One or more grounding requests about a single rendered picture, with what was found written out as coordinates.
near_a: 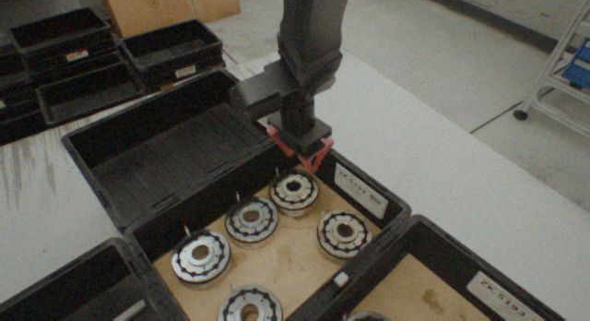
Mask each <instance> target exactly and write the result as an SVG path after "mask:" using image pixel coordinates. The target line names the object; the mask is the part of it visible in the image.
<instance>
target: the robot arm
mask: <svg viewBox="0 0 590 321"><path fill-rule="evenodd" d="M347 4H348V0H284V13H282V19H281V20H280V22H279V32H277V47H278V49H277V53H278V55H279V59H277V60H275V61H273V62H270V63H268V64H265V65H264V72H261V73H259V74H257V75H255V76H252V77H249V78H247V79H245V80H243V81H241V82H239V83H238V84H236V85H235V87H233V88H231V89H230V101H231V103H232V106H233V108H234V111H235V112H236V113H237V115H238V117H239V118H240V120H241V121H242V122H243V123H244V124H245V125H248V124H250V123H252V122H254V121H256V120H258V119H261V118H263V117H265V116H267V115H269V114H271V113H272V114H271V115H269V116H267V118H266V121H267V124H268V125H271V126H269V127H268V128H267V129H266V132H267V133H268V134H269V136H270V137H271V138H272V139H273V140H274V141H275V142H276V143H277V145H278V146H279V147H280V148H281V149H282V150H283V152H284V153H286V154H287V155H288V156H289V157H290V156H292V155H293V154H295V152H296V153H297V154H298V157H299V158H300V160H301V162H302V163H303V165H304V166H305V168H306V169H307V171H308V172H309V174H313V173H314V172H316V171H317V169H318V167H319V165H320V163H321V161H322V159H323V157H324V156H325V154H326V153H327V152H328V150H329V149H331V147H332V146H333V145H334V140H333V139H332V138H331V136H332V126H330V125H328V124H327V123H325V122H324V121H322V120H321V119H319V118H318V117H316V116H315V101H314V96H315V95H318V94H320V93H322V92H324V91H326V90H329V89H331V88H332V86H333V85H334V83H335V82H336V78H335V73H336V71H337V70H338V68H339V66H340V63H341V60H342V57H343V54H342V53H341V52H340V50H339V49H340V46H341V42H342V35H341V25H342V18H344V15H345V11H346V8H347ZM287 146H288V147H289V148H288V147H287ZM316 155H317V157H316V160H315V163H314V166H312V163H311V161H312V160H313V157H315V156H316Z"/></svg>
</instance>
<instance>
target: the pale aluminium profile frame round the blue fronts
mask: <svg viewBox="0 0 590 321"><path fill-rule="evenodd" d="M588 13H590V0H584V1H583V2H582V3H581V5H580V6H579V8H578V10H577V12H576V13H575V15H574V17H573V18H572V21H571V23H570V25H569V27H568V29H566V30H565V31H564V33H563V34H562V36H561V38H560V40H559V42H558V44H557V45H556V47H555V49H554V51H553V52H552V54H551V57H550V58H549V60H548V62H547V63H545V65H544V67H543V68H542V70H541V72H540V73H539V75H538V77H537V79H536V81H535V83H534V84H533V86H532V88H531V90H529V93H528V95H527V96H526V98H525V101H523V102H522V104H521V106H520V107H519V110H521V111H519V110H516V111H514V112H513V116H514V117H516V118H518V119H526V118H527V117H528V114H527V113H526V112H527V111H529V109H530V107H531V106H532V107H534V108H535V109H537V110H539V111H541V112H542V113H544V114H546V115H548V116H549V117H551V118H554V119H556V120H558V121H559V122H561V123H563V124H565V125H567V126H569V127H570V128H572V129H573V130H575V131H578V132H580V133H582V134H583V135H585V136H587V137H589V138H590V125H587V124H585V123H584V122H582V121H580V120H578V119H575V118H573V117H571V116H570V115H568V114H567V113H564V112H562V111H560V110H559V109H557V108H555V107H553V106H550V105H548V104H547V103H545V102H543V100H542V99H541V98H542V97H544V96H545V94H547V93H549V92H550V91H553V90H554V89H556V88H558V89H560V90H562V91H564V92H566V93H568V94H570V95H572V96H573V97H576V98H578V99H580V101H583V102H585V103H587V104H589V105H590V91H588V90H586V89H584V87H583V86H580V85H578V84H576V83H573V82H568V81H569V80H568V79H566V78H564V77H557V76H555V75H557V74H558V73H560V72H561V71H562V70H564V69H565V68H566V66H567V65H568V64H569V63H570V61H571V58H573V56H574V55H575V53H573V54H571V53H566V52H565V50H566V48H567V47H568V45H569V44H570V43H571V42H572V39H573V38H574V36H575V35H576V33H577V34H579V35H582V36H584V37H586V38H588V39H590V24H589V23H586V22H584V19H585V18H586V16H587V14H588ZM561 58H562V59H564V60H562V61H560V59H561ZM559 61H560V62H559Z"/></svg>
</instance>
